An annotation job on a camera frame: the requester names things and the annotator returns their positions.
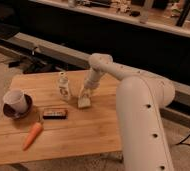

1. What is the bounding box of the wooden table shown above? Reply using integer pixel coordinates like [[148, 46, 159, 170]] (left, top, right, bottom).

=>
[[0, 73, 121, 165]]

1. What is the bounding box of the dark brown bowl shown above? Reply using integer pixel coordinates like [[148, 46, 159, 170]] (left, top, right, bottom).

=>
[[3, 94, 33, 119]]

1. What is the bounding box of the white sponge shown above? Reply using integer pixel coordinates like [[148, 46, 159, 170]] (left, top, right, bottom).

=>
[[78, 88, 91, 108]]

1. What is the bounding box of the white bottle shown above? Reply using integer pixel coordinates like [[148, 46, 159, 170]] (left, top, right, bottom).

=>
[[58, 72, 71, 101]]

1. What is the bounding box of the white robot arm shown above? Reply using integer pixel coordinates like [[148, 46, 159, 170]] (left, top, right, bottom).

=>
[[84, 53, 175, 171]]

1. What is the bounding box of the dark rectangular box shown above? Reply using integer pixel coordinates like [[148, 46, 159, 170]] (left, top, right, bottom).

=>
[[43, 108, 68, 119]]

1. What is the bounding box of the white mug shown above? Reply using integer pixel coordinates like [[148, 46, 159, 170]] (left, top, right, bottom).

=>
[[3, 89, 28, 113]]

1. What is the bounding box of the long background shelf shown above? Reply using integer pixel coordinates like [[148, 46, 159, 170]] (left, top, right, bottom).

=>
[[30, 0, 190, 38]]

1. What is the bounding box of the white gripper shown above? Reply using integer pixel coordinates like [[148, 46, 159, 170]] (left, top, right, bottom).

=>
[[84, 69, 103, 90]]

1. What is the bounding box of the orange carrot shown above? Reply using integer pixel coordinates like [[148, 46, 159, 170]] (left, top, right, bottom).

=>
[[23, 122, 43, 150]]

